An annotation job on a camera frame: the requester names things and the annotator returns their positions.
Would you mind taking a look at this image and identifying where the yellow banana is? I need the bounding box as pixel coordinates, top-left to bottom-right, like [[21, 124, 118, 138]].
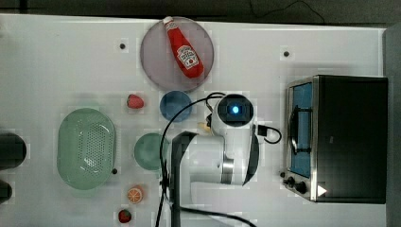
[[198, 122, 211, 132]]

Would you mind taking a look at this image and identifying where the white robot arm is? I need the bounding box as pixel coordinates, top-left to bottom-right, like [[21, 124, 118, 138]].
[[166, 94, 259, 227]]

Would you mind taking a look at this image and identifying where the green oval strainer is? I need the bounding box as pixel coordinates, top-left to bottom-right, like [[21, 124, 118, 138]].
[[57, 108, 116, 190]]

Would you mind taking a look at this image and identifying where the blue bowl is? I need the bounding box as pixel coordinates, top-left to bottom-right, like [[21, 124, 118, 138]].
[[159, 91, 192, 122]]

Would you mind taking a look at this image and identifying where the red ketchup bottle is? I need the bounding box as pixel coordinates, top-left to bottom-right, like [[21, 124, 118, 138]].
[[163, 16, 204, 79]]

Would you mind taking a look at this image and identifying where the green mug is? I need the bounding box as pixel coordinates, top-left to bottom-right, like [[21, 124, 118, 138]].
[[133, 132, 169, 179]]

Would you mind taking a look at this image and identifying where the red strawberry near bowl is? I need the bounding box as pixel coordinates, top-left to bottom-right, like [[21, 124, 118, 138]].
[[127, 94, 145, 110]]

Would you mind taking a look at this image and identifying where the round grey plate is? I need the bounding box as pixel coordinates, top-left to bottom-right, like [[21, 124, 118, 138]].
[[140, 16, 215, 92]]

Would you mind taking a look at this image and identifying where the orange slice toy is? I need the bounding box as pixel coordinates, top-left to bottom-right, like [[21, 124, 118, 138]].
[[127, 185, 144, 204]]

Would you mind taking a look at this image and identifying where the red strawberry at table edge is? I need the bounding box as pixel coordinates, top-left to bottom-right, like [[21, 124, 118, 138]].
[[118, 209, 131, 223]]

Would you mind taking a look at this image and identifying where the black toaster oven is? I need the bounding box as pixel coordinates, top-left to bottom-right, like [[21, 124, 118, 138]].
[[281, 75, 388, 204]]

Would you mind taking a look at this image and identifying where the upper black cylinder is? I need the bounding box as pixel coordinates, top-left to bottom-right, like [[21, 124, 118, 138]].
[[0, 133, 26, 170]]

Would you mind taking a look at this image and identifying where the black cylinder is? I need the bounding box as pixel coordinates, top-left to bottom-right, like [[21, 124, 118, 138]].
[[0, 133, 26, 170], [0, 181, 12, 203]]

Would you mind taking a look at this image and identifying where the lower black cylinder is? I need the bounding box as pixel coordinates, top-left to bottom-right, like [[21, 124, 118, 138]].
[[0, 181, 12, 203]]

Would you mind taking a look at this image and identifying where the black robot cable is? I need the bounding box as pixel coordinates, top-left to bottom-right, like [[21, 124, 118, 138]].
[[154, 92, 283, 227]]

